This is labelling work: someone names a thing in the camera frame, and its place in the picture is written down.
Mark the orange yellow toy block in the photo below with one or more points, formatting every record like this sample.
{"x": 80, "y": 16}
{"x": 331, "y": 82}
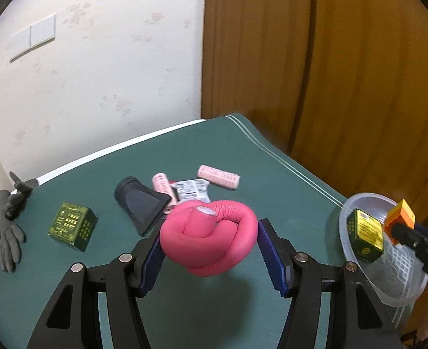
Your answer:
{"x": 399, "y": 214}

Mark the green yellow box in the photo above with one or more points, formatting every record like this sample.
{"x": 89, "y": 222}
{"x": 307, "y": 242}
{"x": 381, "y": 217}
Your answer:
{"x": 365, "y": 235}

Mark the black dryer nozzle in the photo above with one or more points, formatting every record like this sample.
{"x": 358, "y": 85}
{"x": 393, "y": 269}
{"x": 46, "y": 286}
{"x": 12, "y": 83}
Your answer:
{"x": 144, "y": 205}

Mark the white wall switch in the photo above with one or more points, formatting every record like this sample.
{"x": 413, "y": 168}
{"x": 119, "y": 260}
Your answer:
{"x": 31, "y": 38}

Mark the pink hair curler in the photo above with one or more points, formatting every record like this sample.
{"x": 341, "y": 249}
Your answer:
{"x": 219, "y": 177}
{"x": 162, "y": 185}

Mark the clear plastic bowl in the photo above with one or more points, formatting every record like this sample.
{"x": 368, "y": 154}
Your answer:
{"x": 397, "y": 276}

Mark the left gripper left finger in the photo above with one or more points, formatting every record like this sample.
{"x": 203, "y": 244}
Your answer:
{"x": 87, "y": 298}

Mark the pink knotted foam roller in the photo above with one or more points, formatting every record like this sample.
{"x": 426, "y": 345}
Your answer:
{"x": 209, "y": 238}

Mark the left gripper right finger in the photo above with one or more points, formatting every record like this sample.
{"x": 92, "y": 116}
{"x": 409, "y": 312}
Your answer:
{"x": 357, "y": 317}

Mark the dark grey glove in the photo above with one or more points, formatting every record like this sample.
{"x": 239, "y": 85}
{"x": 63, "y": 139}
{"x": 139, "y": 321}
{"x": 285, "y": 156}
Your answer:
{"x": 11, "y": 234}

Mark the wooden wardrobe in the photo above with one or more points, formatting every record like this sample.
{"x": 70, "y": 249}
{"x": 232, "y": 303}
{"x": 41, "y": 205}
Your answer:
{"x": 341, "y": 86}

